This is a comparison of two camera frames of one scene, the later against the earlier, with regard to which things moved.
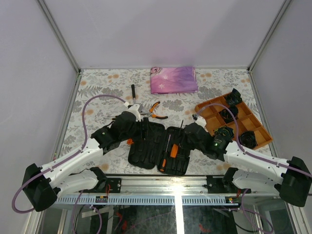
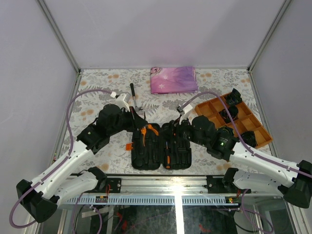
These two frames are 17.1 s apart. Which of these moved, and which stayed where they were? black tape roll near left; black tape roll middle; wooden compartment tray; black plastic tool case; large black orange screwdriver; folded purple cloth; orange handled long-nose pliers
Moved: black plastic tool case; large black orange screwdriver; orange handled long-nose pliers
Stayed: wooden compartment tray; black tape roll near left; folded purple cloth; black tape roll middle
